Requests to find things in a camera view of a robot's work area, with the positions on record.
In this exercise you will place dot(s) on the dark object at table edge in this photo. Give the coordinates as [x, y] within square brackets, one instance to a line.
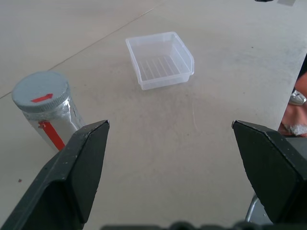
[263, 0]

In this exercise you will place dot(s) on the clear plastic tray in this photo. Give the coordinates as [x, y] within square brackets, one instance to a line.
[158, 64]

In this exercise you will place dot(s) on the white fluffy scrap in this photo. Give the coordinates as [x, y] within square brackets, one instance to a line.
[297, 129]

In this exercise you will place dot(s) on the silver metal tube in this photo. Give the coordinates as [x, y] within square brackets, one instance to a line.
[253, 210]

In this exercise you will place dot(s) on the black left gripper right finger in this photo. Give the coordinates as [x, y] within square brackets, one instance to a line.
[275, 172]

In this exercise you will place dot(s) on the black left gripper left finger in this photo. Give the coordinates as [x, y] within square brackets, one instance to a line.
[60, 182]

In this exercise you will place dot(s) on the shiny silver rounded object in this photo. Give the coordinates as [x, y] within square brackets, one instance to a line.
[297, 98]

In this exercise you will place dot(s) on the orange-red object beside table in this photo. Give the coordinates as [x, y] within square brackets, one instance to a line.
[291, 115]

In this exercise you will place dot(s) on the grey ribbed bottle cap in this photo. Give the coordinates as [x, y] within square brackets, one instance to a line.
[38, 88]

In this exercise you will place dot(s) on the grey-lidded silver jar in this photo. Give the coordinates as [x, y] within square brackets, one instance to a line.
[61, 122]

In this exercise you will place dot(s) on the grey tape strip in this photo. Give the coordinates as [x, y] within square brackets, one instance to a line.
[286, 2]

